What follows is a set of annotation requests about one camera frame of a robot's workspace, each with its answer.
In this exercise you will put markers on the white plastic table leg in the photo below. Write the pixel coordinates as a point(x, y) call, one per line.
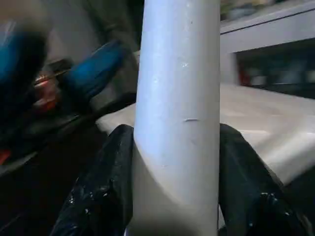
point(177, 98)

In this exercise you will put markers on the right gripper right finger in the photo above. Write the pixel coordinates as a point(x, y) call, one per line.
point(248, 191)

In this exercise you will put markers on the white glass-door cabinet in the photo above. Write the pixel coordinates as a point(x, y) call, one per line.
point(270, 32)

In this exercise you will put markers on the black table mat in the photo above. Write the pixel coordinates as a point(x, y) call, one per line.
point(37, 184)

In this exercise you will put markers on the white plastic table top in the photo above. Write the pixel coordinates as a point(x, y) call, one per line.
point(258, 127)

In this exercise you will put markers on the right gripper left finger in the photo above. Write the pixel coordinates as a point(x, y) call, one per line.
point(103, 191)

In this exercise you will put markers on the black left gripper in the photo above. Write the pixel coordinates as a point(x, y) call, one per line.
point(49, 93)

